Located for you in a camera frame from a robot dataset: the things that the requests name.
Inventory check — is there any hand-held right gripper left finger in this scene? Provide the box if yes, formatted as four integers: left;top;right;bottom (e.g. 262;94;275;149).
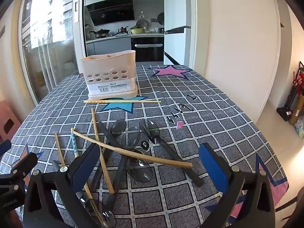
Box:
22;143;102;228

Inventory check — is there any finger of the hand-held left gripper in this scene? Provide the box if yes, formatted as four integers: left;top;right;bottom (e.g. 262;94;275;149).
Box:
9;152;38;174
0;140;12;155

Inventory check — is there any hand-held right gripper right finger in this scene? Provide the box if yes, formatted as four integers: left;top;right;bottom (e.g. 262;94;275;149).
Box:
198;143;283;228

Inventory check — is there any blue flower patterned chopstick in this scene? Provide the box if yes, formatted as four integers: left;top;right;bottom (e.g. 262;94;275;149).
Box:
70;127;79;158

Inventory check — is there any metal spoon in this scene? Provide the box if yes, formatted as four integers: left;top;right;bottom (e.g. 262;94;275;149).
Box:
139;118;205;187

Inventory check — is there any beige plastic utensil holder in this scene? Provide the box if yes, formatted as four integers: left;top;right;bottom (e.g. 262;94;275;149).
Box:
79;50;139;101

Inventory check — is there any pink stool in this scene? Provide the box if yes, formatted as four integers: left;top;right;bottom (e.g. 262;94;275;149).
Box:
0;99;22;143

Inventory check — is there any long curved bamboo chopstick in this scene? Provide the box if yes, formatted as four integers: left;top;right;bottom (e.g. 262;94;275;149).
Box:
72;131;193;168

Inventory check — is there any plain bamboo chopstick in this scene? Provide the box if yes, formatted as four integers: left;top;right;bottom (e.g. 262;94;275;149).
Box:
91;108;115;194
54;132;105;224

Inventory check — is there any grey checked star tablecloth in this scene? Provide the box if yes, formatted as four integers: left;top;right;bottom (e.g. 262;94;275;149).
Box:
0;64;289;228

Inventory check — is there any grey translucent plastic spoon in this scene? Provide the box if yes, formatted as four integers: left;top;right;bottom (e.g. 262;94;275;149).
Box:
106;126;141;208
52;160;117;228
90;120;128;192
97;122;153;181

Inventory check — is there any yellow patterned chopstick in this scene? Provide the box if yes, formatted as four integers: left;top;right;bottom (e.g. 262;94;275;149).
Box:
84;100;162;104

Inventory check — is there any cardboard box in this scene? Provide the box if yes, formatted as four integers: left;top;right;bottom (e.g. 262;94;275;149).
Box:
289;93;304;127

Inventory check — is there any sliding glass door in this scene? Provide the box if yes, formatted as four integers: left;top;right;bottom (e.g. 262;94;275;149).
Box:
20;0;80;103

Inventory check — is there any grey lower kitchen cabinet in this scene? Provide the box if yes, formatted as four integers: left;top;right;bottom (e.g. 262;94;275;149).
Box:
86;37;131;57

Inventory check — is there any black built-in oven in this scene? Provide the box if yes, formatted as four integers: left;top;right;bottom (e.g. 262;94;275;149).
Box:
131;37;164;62

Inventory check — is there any black wok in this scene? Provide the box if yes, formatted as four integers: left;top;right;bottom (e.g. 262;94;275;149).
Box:
89;29;111;39

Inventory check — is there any black range hood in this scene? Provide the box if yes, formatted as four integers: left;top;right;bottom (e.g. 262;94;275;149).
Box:
86;0;135;26

